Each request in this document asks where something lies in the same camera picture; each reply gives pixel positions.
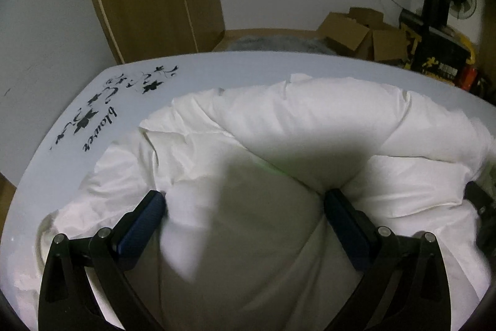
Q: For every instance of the grey fluffy rug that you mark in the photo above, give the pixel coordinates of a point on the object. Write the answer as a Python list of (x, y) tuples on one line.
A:
[(280, 43)]

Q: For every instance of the white puffy down jacket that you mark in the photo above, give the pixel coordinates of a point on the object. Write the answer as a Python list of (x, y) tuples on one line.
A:
[(245, 244)]

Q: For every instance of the white bed sheet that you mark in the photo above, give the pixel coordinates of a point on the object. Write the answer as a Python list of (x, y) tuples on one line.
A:
[(119, 99)]

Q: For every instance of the open brown cardboard box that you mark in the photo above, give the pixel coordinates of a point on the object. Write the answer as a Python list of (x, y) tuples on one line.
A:
[(362, 34)]

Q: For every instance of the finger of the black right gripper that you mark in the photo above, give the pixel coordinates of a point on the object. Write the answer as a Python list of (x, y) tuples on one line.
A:
[(480, 200)]

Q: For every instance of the black yellow delivery box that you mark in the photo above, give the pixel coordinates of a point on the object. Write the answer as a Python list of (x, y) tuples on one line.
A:
[(433, 52)]

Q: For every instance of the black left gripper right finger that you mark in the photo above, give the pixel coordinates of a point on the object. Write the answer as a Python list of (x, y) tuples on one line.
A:
[(403, 283)]

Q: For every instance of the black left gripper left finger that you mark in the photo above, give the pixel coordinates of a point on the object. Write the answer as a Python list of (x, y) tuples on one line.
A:
[(66, 299)]

